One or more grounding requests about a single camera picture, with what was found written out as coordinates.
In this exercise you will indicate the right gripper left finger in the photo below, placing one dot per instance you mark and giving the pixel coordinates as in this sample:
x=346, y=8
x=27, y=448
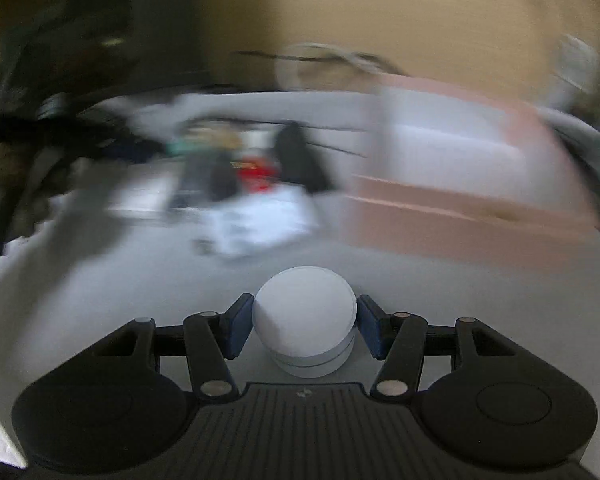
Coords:
x=211, y=339

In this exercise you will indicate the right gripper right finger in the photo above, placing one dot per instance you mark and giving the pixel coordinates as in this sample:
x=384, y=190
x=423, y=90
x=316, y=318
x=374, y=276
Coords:
x=398, y=341

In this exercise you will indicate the white round puck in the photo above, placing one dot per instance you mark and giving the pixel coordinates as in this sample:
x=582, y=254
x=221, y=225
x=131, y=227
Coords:
x=305, y=318

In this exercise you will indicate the grey cloth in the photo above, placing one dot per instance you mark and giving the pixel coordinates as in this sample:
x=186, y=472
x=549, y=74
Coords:
x=88, y=272

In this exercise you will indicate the red small item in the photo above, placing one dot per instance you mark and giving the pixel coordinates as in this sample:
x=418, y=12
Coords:
x=256, y=174

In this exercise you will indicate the pink cardboard box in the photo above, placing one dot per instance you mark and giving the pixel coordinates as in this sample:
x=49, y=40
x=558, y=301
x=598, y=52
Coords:
x=452, y=174

